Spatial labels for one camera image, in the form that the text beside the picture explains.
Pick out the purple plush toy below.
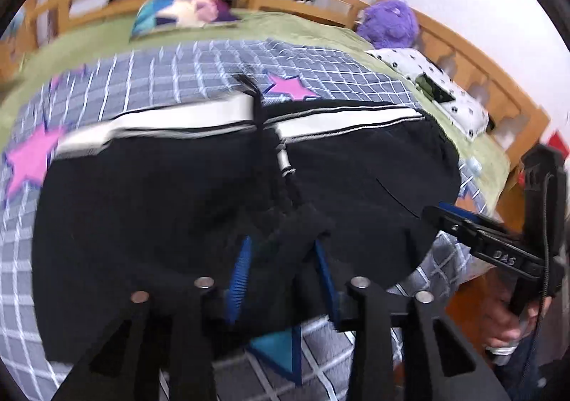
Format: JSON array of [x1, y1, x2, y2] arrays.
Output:
[[357, 0, 419, 50]]

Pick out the person right hand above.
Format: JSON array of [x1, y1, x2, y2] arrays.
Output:
[[480, 276, 552, 349]]

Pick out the wooden bed frame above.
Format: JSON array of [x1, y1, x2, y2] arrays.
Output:
[[1, 0, 550, 168]]

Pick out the colourful geometric pillow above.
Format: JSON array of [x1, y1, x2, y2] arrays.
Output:
[[130, 0, 240, 38]]

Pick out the white dotted pillow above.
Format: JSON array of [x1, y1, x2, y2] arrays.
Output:
[[367, 48, 489, 141]]

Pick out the green bed sheet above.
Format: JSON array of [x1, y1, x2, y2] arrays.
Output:
[[1, 12, 509, 210]]

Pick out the black pants with white stripe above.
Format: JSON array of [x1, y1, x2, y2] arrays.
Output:
[[32, 78, 461, 363]]

